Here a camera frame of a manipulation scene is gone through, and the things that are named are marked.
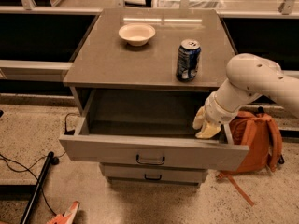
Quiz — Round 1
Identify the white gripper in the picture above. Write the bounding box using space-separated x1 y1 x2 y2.
192 91 237 139

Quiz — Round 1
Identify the grey top drawer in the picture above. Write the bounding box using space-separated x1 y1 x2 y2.
60 90 249 170

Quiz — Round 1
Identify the grey drawer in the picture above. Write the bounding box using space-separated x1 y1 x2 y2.
60 90 249 170
100 163 207 184

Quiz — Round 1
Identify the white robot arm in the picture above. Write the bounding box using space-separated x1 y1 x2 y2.
192 53 299 139

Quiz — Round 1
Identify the grey drawer cabinet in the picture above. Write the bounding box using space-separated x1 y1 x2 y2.
63 7 251 189

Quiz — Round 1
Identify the grey bottom drawer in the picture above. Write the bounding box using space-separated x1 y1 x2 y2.
100 163 207 184

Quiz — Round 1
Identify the orange backpack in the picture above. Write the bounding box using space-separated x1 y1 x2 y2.
217 111 282 206

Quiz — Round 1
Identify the dented blue soda can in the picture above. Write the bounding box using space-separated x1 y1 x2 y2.
176 39 201 81

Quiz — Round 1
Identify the black power adapter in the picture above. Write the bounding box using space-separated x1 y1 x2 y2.
64 130 75 135

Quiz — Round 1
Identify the black metal pole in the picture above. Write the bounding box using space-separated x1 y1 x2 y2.
20 151 56 224

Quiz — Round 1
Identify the orange white object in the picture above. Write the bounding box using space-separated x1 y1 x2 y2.
46 201 79 224

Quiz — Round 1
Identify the black floor cable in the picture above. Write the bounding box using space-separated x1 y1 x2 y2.
0 112 78 217

